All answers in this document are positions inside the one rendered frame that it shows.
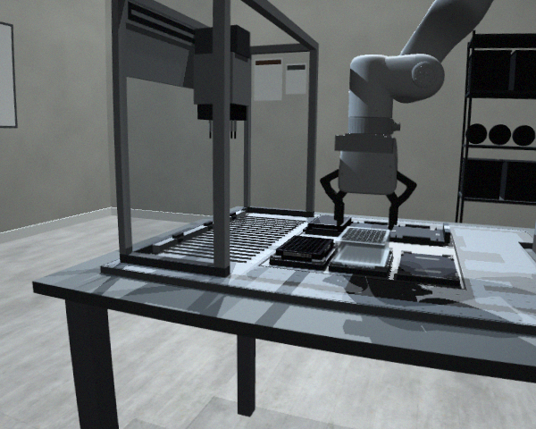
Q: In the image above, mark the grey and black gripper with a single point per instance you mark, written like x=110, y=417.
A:
x=368, y=173

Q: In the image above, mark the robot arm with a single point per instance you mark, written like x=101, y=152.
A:
x=415, y=74

